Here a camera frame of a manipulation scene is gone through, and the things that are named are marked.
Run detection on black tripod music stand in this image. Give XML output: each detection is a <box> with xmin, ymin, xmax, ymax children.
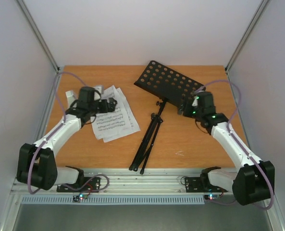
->
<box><xmin>129</xmin><ymin>60</ymin><xmax>203</xmax><ymax>175</ymax></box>

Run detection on left aluminium corner post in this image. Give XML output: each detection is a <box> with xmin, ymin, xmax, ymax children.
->
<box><xmin>15</xmin><ymin>0</ymin><xmax>60</xmax><ymax>73</ymax></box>

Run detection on grey slotted cable duct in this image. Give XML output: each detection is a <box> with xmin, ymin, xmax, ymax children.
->
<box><xmin>21</xmin><ymin>195</ymin><xmax>205</xmax><ymax>205</ymax></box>

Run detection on white grey metronome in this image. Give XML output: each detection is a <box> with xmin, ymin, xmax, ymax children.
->
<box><xmin>65</xmin><ymin>90</ymin><xmax>78</xmax><ymax>108</ymax></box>

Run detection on aluminium front frame rails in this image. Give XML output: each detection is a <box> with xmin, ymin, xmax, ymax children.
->
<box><xmin>10</xmin><ymin>168</ymin><xmax>275</xmax><ymax>196</ymax></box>

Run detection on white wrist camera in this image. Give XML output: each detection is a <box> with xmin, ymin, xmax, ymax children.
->
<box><xmin>93</xmin><ymin>85</ymin><xmax>104</xmax><ymax>101</ymax></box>
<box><xmin>191</xmin><ymin>96</ymin><xmax>199</xmax><ymax>107</ymax></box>

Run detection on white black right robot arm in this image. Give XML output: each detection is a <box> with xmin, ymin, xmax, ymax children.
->
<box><xmin>178</xmin><ymin>91</ymin><xmax>275</xmax><ymax>205</ymax></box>

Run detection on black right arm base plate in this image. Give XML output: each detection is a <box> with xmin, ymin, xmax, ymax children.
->
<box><xmin>180</xmin><ymin>176</ymin><xmax>227</xmax><ymax>193</ymax></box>

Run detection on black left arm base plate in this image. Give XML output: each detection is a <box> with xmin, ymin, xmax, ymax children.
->
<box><xmin>56</xmin><ymin>177</ymin><xmax>101</xmax><ymax>193</ymax></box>

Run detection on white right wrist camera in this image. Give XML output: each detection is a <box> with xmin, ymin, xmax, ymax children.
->
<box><xmin>191</xmin><ymin>96</ymin><xmax>199</xmax><ymax>107</ymax></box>

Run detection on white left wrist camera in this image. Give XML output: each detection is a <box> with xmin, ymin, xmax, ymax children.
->
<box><xmin>93</xmin><ymin>85</ymin><xmax>104</xmax><ymax>101</ymax></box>

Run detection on aluminium corner post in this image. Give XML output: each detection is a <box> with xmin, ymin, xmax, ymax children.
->
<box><xmin>225</xmin><ymin>0</ymin><xmax>270</xmax><ymax>75</ymax></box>
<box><xmin>15</xmin><ymin>0</ymin><xmax>60</xmax><ymax>73</ymax></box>

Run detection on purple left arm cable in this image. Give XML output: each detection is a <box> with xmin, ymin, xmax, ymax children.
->
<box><xmin>28</xmin><ymin>71</ymin><xmax>90</xmax><ymax>194</ymax></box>

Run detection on right aluminium corner post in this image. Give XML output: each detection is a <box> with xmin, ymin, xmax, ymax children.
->
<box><xmin>225</xmin><ymin>0</ymin><xmax>270</xmax><ymax>75</ymax></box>

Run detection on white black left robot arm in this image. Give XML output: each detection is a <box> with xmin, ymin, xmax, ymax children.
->
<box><xmin>16</xmin><ymin>86</ymin><xmax>118</xmax><ymax>194</ymax></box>

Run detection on white sheet music page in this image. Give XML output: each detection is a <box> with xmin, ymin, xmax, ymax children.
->
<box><xmin>103</xmin><ymin>88</ymin><xmax>140</xmax><ymax>142</ymax></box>
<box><xmin>92</xmin><ymin>85</ymin><xmax>131</xmax><ymax>140</ymax></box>

